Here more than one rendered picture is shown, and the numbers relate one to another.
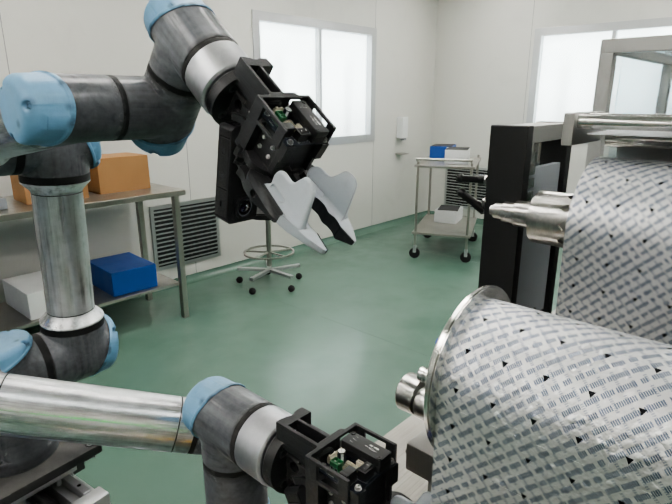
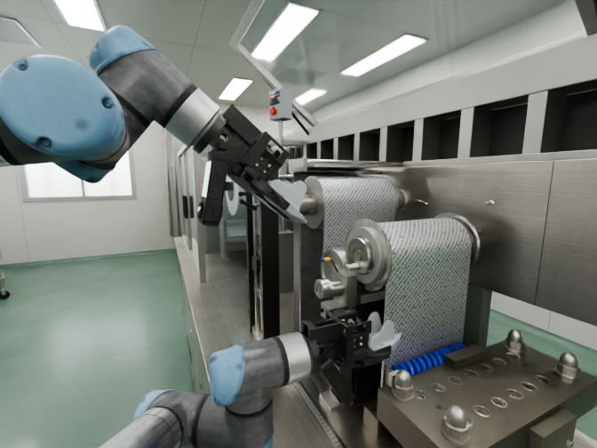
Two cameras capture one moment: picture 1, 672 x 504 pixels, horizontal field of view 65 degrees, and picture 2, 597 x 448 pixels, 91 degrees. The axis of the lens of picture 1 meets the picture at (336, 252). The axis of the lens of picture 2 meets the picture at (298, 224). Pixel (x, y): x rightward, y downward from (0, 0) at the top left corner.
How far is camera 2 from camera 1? 57 cm
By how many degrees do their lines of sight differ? 66
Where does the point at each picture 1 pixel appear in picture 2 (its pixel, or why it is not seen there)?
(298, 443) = (327, 331)
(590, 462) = (431, 254)
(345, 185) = not seen: hidden behind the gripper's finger
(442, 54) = not seen: outside the picture
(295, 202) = (293, 196)
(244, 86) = (235, 124)
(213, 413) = (257, 364)
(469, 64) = not seen: outside the picture
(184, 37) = (174, 76)
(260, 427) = (297, 344)
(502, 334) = (392, 229)
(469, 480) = (400, 287)
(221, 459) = (266, 394)
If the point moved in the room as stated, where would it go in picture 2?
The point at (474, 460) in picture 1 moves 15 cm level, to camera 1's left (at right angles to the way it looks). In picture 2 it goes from (401, 277) to (395, 309)
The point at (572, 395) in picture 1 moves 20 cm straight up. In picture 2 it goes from (420, 237) to (427, 134)
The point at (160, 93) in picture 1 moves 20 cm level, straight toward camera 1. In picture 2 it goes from (128, 119) to (288, 116)
